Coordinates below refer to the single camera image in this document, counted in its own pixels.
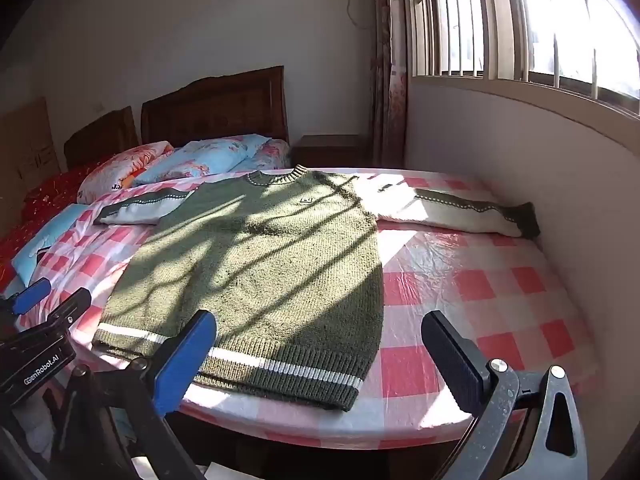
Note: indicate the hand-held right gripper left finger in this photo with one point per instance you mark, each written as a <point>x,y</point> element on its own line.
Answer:
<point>186,359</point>

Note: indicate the large wooden headboard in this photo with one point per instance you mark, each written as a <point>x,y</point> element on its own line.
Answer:
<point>215,110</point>

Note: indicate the light blue cloth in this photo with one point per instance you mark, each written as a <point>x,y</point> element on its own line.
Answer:
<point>47,240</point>

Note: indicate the floral curtain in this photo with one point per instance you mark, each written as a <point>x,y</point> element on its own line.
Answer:
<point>387,85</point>

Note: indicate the red patterned blanket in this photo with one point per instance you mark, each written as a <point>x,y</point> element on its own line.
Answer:
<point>45,195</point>

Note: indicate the red white checked bed sheet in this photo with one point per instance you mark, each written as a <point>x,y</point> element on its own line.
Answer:
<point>475,310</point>

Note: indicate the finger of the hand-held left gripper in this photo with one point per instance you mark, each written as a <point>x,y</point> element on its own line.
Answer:
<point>70,307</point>
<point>31,296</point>

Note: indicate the pink blue floral pillow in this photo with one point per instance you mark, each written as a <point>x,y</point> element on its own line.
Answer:
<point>270,155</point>

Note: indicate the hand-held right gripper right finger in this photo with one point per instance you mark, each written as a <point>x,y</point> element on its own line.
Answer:
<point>449,355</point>

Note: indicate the window security grille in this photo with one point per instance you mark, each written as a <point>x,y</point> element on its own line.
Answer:
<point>500,20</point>

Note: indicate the wooden nightstand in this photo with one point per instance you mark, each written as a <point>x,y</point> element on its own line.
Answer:
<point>330,152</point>

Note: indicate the green knitted sweater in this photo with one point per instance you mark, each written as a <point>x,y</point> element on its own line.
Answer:
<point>260,270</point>

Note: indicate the small wooden headboard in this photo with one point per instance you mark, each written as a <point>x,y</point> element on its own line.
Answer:
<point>100,137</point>

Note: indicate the large cardboard box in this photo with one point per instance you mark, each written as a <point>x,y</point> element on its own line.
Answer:
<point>25,155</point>

